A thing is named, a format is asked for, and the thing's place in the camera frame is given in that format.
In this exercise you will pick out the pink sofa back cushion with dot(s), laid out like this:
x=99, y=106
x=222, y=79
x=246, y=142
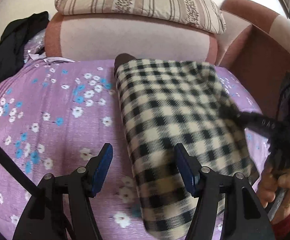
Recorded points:
x=104, y=36

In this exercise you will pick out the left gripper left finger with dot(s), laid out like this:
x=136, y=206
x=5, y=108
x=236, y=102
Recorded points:
x=61, y=208

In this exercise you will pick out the black cream checkered garment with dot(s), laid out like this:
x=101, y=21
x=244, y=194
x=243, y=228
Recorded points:
x=164, y=103

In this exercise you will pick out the striped floral pillow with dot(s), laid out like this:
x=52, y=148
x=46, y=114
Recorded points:
x=200, y=14

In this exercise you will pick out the person's right hand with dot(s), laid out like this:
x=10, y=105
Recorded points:
x=268, y=186

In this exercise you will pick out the dark navy garment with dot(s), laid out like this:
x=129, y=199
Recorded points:
x=13, y=40

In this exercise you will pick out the purple floral bed sheet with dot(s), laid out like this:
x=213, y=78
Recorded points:
x=55, y=116

